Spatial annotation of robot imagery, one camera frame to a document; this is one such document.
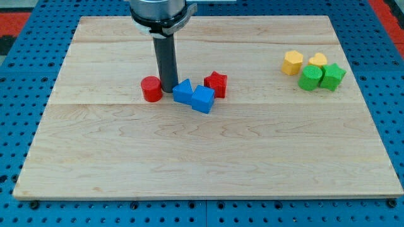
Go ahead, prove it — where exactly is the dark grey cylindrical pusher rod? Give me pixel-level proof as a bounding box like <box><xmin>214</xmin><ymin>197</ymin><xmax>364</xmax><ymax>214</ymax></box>
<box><xmin>153</xmin><ymin>35</ymin><xmax>179</xmax><ymax>93</ymax></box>

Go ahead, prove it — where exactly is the blue triangle block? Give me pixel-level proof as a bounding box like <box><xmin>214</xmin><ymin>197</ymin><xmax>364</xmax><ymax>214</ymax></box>
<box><xmin>172</xmin><ymin>79</ymin><xmax>193</xmax><ymax>105</ymax></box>

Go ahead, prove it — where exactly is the red cylinder block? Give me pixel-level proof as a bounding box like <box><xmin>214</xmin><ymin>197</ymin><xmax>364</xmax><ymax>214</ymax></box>
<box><xmin>141</xmin><ymin>76</ymin><xmax>163</xmax><ymax>102</ymax></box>

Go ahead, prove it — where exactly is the blue cube block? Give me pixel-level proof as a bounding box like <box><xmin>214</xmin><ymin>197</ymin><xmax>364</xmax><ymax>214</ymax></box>
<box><xmin>191</xmin><ymin>85</ymin><xmax>215</xmax><ymax>114</ymax></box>

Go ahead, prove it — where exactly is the red star block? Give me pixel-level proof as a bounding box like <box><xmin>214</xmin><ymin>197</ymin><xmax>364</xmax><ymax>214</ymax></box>
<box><xmin>204</xmin><ymin>71</ymin><xmax>228</xmax><ymax>98</ymax></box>

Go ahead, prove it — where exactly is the yellow pentagon block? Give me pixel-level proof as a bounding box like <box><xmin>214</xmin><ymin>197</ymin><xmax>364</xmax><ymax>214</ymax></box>
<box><xmin>281</xmin><ymin>50</ymin><xmax>304</xmax><ymax>76</ymax></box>

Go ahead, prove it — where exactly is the green cylinder block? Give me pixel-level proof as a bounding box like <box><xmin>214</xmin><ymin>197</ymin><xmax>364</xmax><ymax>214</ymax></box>
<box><xmin>298</xmin><ymin>65</ymin><xmax>323</xmax><ymax>91</ymax></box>

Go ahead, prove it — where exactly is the light wooden board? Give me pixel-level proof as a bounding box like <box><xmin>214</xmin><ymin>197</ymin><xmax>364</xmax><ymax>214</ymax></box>
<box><xmin>13</xmin><ymin>16</ymin><xmax>403</xmax><ymax>201</ymax></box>

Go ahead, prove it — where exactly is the yellow heart block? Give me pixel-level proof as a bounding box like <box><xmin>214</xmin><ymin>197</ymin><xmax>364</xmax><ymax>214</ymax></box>
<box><xmin>308</xmin><ymin>52</ymin><xmax>328</xmax><ymax>68</ymax></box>

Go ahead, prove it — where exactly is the green star block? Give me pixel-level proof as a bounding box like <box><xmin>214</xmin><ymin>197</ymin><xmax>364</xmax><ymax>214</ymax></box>
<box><xmin>319</xmin><ymin>63</ymin><xmax>347</xmax><ymax>91</ymax></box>

